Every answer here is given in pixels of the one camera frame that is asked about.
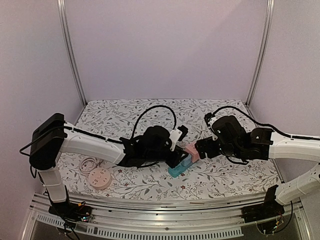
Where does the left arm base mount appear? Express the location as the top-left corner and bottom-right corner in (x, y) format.
(47, 187), (93, 240)

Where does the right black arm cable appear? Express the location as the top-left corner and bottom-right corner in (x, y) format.
(212, 105), (320, 140)

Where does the small blue plug adapter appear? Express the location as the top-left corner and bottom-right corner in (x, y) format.
(180, 155), (192, 167)

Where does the right aluminium frame post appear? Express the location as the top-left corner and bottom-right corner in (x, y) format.
(245, 0), (275, 108)

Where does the pink cube socket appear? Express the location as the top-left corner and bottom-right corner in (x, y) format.
(184, 142), (200, 163)

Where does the aluminium frame post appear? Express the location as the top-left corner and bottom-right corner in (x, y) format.
(56, 0), (88, 107)
(245, 0), (275, 108)

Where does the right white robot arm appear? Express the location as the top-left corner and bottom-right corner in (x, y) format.
(195, 114), (320, 218)

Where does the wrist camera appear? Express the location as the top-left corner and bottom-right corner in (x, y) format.
(169, 125), (189, 151)
(204, 112), (218, 131)

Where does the left aluminium frame post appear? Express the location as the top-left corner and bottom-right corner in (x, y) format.
(56, 0), (88, 107)

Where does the white coiled power cable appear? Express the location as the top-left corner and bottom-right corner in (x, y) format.
(192, 122), (211, 141)

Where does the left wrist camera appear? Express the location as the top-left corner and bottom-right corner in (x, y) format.
(169, 125), (189, 151)

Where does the aluminium front rail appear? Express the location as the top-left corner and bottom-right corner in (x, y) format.
(21, 193), (313, 240)

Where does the teal power strip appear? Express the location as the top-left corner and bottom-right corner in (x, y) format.
(167, 163), (193, 178)

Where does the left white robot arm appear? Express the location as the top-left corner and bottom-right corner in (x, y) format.
(19, 113), (188, 217)

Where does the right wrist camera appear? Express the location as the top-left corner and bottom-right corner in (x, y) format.
(204, 112), (218, 131)

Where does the floral table mat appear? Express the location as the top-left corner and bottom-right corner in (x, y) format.
(57, 99), (281, 201)

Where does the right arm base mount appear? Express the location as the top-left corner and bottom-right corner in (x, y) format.
(241, 184), (285, 235)

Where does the round pink socket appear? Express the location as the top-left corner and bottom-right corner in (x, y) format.
(88, 167), (112, 190)

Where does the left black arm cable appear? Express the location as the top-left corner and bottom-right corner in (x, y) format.
(62, 104), (178, 145)

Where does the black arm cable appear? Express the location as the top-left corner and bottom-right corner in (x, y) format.
(212, 105), (320, 140)
(62, 104), (178, 145)

